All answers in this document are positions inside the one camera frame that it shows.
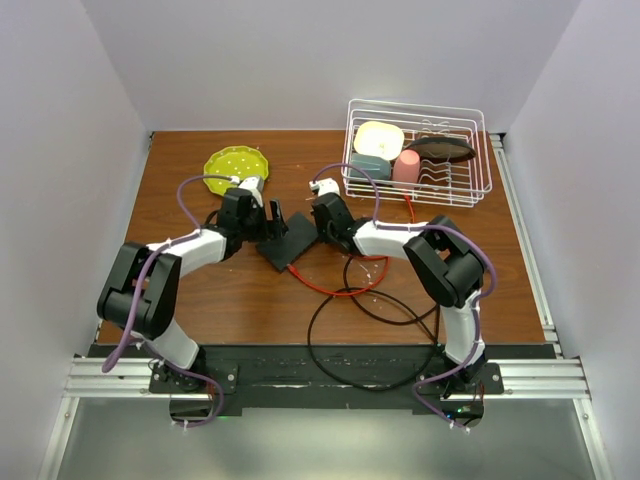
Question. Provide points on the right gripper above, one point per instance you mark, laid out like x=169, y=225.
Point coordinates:
x=319, y=232

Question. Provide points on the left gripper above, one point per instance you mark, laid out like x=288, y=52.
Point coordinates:
x=275, y=230

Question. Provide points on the black network switch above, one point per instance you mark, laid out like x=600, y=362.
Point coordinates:
x=301, y=236

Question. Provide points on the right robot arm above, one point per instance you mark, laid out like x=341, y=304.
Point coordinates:
x=448, y=265

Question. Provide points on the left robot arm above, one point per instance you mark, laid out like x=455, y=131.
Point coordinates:
x=140, y=293

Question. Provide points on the grey-green cup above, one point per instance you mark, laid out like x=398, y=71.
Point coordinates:
x=377, y=168

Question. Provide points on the yellow-green plate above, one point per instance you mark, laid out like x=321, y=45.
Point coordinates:
x=238, y=161

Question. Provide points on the pink cup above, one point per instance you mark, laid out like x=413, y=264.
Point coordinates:
x=406, y=169

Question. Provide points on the cream square bowl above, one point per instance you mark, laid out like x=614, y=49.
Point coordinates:
x=379, y=139

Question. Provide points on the dark brown plate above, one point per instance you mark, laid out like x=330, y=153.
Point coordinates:
x=440, y=149

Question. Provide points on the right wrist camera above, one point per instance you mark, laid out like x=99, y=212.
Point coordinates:
x=324, y=186

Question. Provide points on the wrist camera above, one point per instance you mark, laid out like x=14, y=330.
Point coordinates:
x=324, y=186
x=255, y=185

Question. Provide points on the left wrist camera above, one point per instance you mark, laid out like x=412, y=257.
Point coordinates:
x=255, y=185

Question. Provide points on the white wire dish rack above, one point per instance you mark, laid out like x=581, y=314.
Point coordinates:
x=461, y=184

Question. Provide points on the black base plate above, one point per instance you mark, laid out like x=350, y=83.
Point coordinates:
x=340, y=377

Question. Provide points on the aluminium frame rail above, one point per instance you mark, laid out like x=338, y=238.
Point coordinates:
x=540, y=425

